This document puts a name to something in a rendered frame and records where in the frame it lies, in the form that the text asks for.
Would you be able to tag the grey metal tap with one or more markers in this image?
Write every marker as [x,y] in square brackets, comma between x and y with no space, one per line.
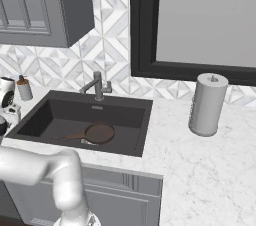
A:
[98,86]

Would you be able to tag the grey soap dispenser brown collar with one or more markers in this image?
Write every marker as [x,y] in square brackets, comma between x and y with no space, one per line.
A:
[24,90]

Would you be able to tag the black framed window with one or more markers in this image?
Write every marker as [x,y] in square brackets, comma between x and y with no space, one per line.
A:
[144,20]

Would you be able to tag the grey wall cupboard door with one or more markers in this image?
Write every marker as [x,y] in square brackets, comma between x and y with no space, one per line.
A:
[30,3]

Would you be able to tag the dark grey sink basin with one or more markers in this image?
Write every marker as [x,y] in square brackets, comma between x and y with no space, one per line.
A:
[66,116]

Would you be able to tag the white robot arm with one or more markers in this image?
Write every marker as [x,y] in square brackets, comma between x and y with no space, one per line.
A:
[63,176]

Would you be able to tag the grey base cupboard door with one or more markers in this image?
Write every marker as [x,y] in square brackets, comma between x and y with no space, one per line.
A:
[116,210]

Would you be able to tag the white paper towel roll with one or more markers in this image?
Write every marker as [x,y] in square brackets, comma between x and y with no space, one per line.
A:
[207,106]

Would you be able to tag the brown frying pan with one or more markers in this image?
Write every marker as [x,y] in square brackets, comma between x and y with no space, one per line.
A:
[100,132]

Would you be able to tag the grey wall cupboard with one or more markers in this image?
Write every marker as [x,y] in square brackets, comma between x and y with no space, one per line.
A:
[75,3]

